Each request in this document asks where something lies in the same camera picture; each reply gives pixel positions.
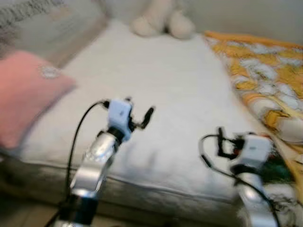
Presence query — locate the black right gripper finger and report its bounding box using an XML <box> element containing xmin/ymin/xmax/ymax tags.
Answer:
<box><xmin>216</xmin><ymin>127</ymin><xmax>226</xmax><ymax>159</ymax></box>

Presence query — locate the dark red green cover book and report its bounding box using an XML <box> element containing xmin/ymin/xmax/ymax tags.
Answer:
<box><xmin>260</xmin><ymin>135</ymin><xmax>294</xmax><ymax>185</ymax></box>

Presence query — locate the yellow egg print blanket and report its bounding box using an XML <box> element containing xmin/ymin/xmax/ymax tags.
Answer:
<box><xmin>204</xmin><ymin>31</ymin><xmax>303</xmax><ymax>227</ymax></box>

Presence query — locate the pink pillow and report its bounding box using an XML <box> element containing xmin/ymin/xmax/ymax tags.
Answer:
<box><xmin>0</xmin><ymin>50</ymin><xmax>77</xmax><ymax>149</ymax></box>

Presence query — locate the white quilted mattress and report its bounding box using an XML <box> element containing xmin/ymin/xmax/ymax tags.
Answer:
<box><xmin>0</xmin><ymin>19</ymin><xmax>285</xmax><ymax>225</ymax></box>

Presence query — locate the beige plush toy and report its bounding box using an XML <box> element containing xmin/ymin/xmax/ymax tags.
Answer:
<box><xmin>130</xmin><ymin>0</ymin><xmax>196</xmax><ymax>39</ymax></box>

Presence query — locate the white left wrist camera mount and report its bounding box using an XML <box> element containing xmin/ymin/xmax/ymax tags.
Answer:
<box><xmin>107</xmin><ymin>98</ymin><xmax>133</xmax><ymax>138</ymax></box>

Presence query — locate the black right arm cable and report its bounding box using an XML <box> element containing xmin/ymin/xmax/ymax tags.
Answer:
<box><xmin>199</xmin><ymin>134</ymin><xmax>282</xmax><ymax>227</ymax></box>

